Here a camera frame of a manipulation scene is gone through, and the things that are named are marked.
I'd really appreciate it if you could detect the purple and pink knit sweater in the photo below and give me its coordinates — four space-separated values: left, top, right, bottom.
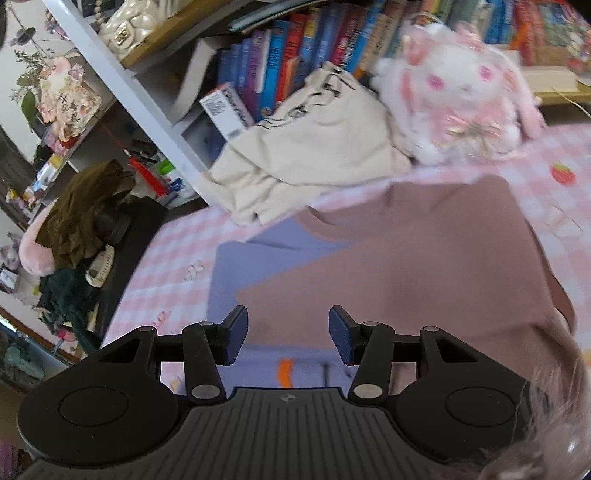
206 176 584 384

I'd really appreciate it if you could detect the dark green garment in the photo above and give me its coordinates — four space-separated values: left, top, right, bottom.
37 265 101 355

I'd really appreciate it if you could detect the white lotion bottle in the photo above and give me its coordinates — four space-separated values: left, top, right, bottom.
158 159 197 199

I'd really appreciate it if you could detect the olive green garment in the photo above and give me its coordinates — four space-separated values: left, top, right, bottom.
36 160 135 269

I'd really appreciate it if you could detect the cream canvas tote bag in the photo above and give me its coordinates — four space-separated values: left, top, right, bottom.
197 62 412 225

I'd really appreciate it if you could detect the pink checkered cartoon desk mat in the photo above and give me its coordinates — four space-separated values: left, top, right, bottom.
104 123 590 358

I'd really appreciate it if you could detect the white pink plush bunny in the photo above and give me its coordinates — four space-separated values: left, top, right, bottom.
370 17 546 166

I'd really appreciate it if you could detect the pink floral decoration card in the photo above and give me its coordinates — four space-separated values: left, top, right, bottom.
37 56 102 143

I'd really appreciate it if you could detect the row of colourful books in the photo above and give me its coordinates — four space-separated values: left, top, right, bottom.
216 1 590 119

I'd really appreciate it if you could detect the cream flat box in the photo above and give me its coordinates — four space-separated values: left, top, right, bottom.
521 66 579 93

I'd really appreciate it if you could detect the white quilted purse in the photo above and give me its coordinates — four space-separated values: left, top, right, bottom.
98 0 159 62

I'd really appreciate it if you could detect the white bookshelf frame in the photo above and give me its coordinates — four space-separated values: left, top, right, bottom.
45 1 214 205

